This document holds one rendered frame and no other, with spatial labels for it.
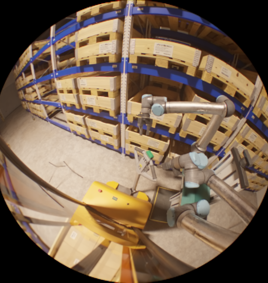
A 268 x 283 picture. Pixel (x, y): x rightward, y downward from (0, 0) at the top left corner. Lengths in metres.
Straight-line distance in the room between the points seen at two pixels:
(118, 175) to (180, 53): 2.41
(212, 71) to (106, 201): 1.92
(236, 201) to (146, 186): 1.94
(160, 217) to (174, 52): 2.33
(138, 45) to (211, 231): 1.61
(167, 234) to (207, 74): 2.63
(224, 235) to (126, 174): 2.15
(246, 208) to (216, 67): 1.26
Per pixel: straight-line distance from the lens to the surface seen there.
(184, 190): 1.10
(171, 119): 1.45
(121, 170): 2.36
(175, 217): 0.72
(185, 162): 0.63
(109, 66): 1.58
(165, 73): 1.32
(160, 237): 2.27
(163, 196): 1.94
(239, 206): 0.58
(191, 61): 1.26
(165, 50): 1.27
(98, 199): 1.28
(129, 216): 1.22
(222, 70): 1.38
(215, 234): 0.53
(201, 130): 1.57
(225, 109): 0.76
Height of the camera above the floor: 2.11
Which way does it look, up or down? 46 degrees down
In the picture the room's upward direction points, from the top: 6 degrees clockwise
